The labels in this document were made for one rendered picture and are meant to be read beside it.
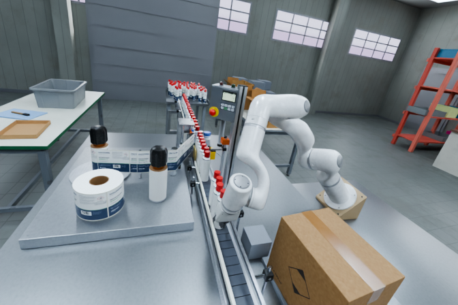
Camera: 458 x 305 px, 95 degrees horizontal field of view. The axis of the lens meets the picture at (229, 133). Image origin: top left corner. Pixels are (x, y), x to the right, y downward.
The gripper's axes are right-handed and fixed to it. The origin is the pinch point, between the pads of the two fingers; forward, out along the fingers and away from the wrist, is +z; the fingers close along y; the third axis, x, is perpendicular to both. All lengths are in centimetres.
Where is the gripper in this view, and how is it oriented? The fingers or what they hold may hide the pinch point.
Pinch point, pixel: (222, 222)
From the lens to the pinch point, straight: 102.6
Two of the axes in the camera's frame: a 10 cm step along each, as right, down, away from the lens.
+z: -2.3, 7.4, 6.4
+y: -9.5, -0.3, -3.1
